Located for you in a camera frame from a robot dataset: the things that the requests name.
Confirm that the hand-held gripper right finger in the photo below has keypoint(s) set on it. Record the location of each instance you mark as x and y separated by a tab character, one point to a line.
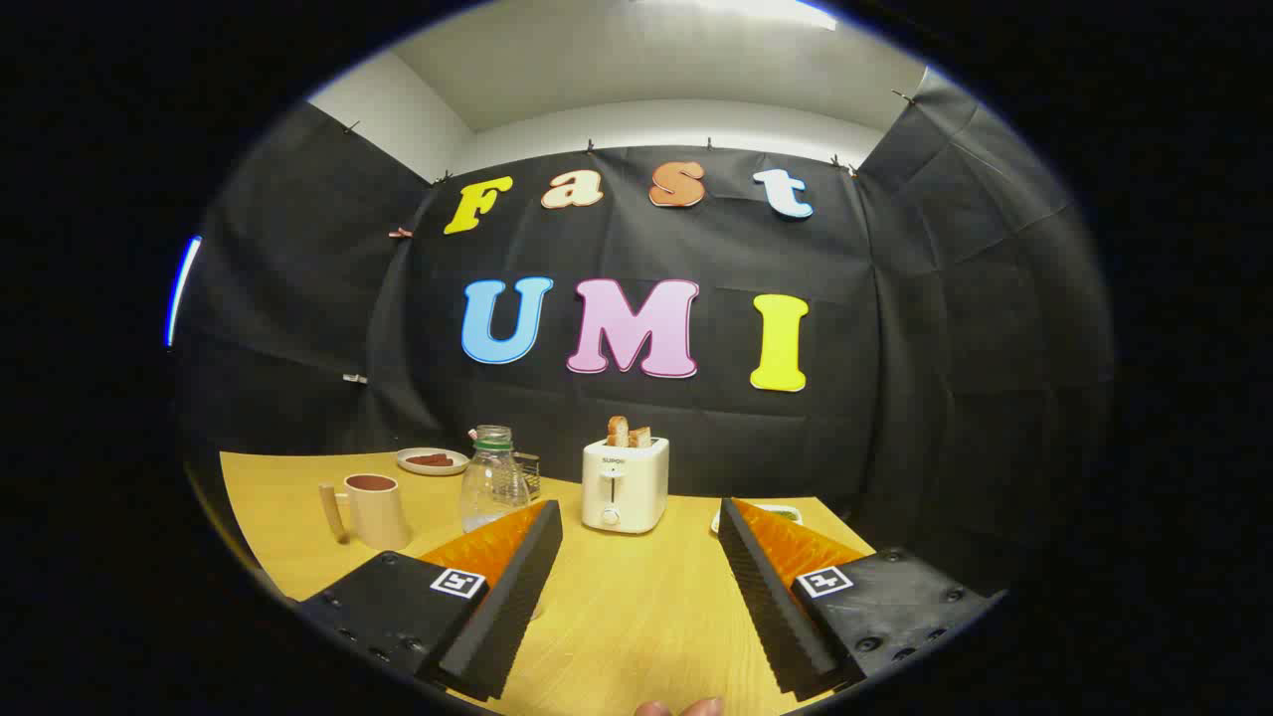
771	607

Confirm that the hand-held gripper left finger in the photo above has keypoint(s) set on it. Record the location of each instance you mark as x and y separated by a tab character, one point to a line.
512	607

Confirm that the clear plastic juice bottle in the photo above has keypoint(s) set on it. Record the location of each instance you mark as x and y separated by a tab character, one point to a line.
492	482

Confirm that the white divided dish with grains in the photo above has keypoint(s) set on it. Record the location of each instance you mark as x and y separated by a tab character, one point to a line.
786	514

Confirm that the wooden table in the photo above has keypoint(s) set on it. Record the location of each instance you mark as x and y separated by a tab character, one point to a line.
636	617

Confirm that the small white plate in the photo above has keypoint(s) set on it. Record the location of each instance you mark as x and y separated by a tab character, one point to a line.
433	469

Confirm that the white toaster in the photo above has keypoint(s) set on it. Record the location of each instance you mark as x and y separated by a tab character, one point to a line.
625	487

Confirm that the brown sausage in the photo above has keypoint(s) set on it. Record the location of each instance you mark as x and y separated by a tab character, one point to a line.
430	459

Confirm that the toast slice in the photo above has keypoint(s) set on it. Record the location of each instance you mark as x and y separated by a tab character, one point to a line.
618	432
640	438

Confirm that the black backdrop cloth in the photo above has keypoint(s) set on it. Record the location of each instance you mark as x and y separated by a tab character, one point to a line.
298	298

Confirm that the computer monitor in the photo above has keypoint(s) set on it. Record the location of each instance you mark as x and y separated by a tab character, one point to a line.
182	288

